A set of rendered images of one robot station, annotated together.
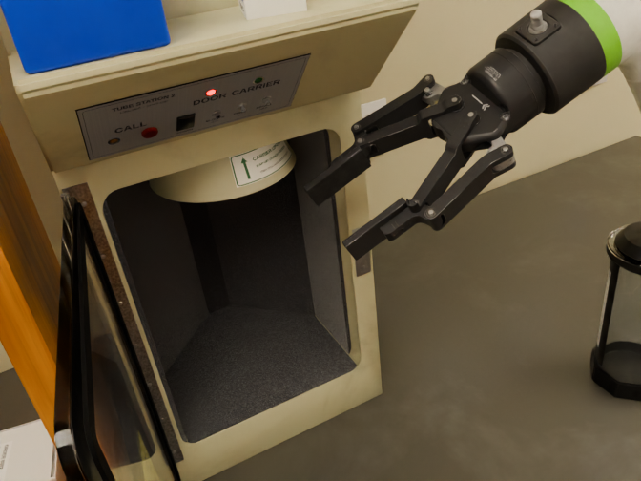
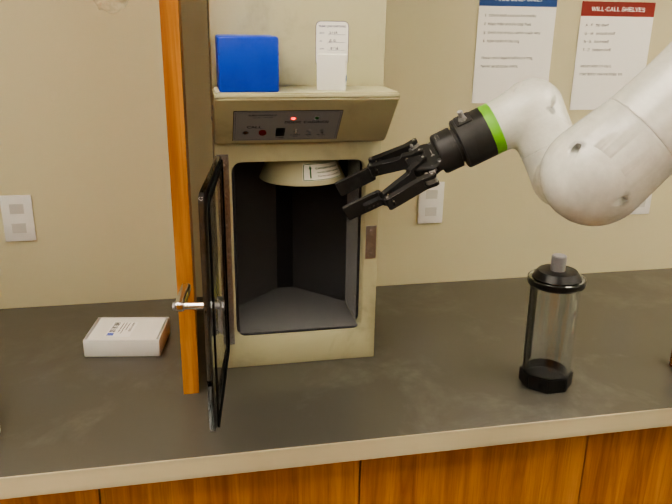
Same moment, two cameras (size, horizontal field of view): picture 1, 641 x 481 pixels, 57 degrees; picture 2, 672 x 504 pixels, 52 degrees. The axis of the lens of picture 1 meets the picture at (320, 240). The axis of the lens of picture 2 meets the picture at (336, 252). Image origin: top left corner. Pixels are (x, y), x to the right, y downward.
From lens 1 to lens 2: 0.76 m
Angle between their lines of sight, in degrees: 16
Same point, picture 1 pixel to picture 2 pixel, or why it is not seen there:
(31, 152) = (198, 160)
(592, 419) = (503, 393)
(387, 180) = (438, 246)
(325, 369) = (337, 323)
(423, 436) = (388, 378)
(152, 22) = (272, 81)
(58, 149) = (221, 129)
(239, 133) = (309, 149)
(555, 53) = (466, 132)
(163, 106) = (270, 120)
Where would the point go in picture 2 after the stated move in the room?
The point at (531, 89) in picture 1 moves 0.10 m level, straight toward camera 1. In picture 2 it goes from (453, 148) to (427, 157)
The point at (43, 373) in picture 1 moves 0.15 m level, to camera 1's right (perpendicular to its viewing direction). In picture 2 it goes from (183, 232) to (264, 239)
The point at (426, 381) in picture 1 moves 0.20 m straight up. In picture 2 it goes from (406, 357) to (411, 270)
